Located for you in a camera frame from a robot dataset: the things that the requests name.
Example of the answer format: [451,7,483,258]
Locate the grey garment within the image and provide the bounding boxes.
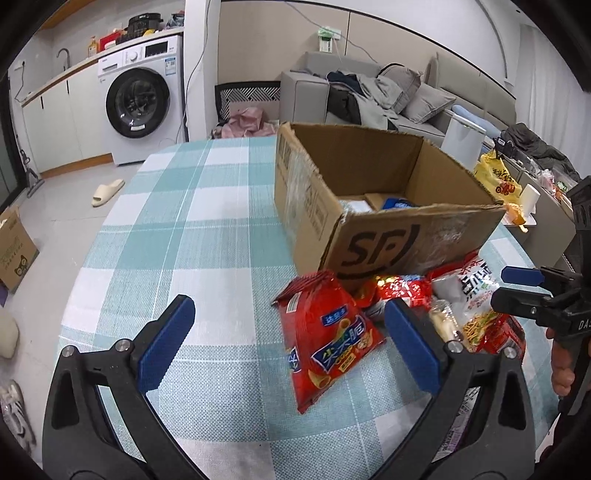
[356,73,403,131]

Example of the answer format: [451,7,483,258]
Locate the cream slipper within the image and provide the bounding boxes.
[91,179,126,208]

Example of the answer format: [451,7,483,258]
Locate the white trash bin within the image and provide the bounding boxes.
[442,114,488,172]

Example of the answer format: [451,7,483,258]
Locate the white packet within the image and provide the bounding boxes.
[339,198,376,214]

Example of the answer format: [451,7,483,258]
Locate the chevron patterned basket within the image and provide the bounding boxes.
[215,82,282,126]

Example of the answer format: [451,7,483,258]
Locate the red chip bag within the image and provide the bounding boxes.
[271,271,387,415]

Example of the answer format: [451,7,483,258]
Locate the person's right hand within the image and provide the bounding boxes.
[545,325,578,398]

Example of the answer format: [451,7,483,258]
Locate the cream cushion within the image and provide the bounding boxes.
[0,307,19,359]

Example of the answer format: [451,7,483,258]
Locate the wall power strip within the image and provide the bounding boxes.
[317,26,344,53]

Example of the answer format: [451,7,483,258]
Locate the pink cloth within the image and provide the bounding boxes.
[221,107,280,139]

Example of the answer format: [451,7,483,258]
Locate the yellow plastic bag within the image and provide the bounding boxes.
[473,152,525,200]

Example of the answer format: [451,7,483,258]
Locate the white kitchen counter cabinet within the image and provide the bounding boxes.
[21,55,116,178]

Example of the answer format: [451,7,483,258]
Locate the checkered tablecloth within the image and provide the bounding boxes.
[55,136,561,480]

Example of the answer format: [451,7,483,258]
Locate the grey sofa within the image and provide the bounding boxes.
[281,51,518,139]

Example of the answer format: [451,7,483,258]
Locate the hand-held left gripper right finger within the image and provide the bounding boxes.
[369,299,539,480]

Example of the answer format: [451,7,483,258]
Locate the black coat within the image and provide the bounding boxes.
[501,122,583,182]

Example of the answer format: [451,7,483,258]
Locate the light blue cushion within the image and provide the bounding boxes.
[451,105,486,128]

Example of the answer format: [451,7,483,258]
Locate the printed cardboard box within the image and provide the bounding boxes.
[0,206,40,294]

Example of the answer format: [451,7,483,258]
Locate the white noodle snack bag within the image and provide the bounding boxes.
[429,251,503,344]

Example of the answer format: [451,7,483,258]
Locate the red foil snack packet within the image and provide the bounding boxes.
[376,274,433,309]

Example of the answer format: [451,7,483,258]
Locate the brown cardboard box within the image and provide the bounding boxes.
[274,121,507,296]

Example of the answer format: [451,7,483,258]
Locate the grey pillow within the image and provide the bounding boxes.
[381,65,423,114]
[404,83,458,124]

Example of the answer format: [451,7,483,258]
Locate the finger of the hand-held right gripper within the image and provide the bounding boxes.
[501,265,583,291]
[490,287,575,330]

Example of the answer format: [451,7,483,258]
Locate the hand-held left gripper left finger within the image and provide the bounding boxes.
[42,294,197,480]

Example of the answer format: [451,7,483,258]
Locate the dark jacket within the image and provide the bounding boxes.
[327,69,363,126]

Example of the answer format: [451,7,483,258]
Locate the white sneakers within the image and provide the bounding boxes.
[0,379,37,454]

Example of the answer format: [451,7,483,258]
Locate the white washing machine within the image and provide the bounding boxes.
[97,31,188,167]

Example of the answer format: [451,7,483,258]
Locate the clear bread packet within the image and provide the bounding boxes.
[428,299,464,343]

